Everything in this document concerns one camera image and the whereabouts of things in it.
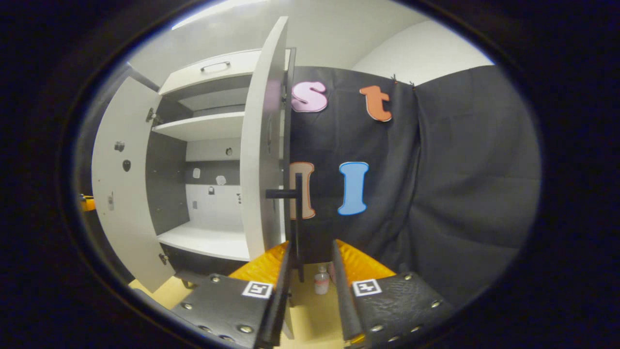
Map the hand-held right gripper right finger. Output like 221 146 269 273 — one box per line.
331 239 456 348

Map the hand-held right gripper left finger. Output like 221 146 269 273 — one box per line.
170 240 295 349

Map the camera sticker shoe cabinet door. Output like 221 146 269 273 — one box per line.
91 75 175 293

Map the black bar door handle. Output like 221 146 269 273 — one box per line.
265 173 306 283

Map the beige double-door shoe cabinet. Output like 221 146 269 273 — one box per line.
128 48 297 277

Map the headphone sticker shoe cabinet door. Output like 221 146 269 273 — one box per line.
240 16 297 262

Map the small clear plastic bottle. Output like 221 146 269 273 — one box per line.
314 266 331 295

